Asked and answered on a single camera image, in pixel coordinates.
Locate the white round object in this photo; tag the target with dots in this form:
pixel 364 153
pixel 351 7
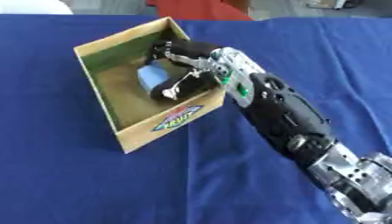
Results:
pixel 33 7

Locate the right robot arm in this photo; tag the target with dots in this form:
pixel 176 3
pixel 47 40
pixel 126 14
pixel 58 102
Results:
pixel 286 116

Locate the red chair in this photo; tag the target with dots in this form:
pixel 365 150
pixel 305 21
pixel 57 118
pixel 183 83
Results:
pixel 196 8

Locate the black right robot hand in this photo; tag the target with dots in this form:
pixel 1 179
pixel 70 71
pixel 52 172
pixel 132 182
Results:
pixel 190 49

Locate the tan cardboard box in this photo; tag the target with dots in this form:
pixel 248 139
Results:
pixel 138 99

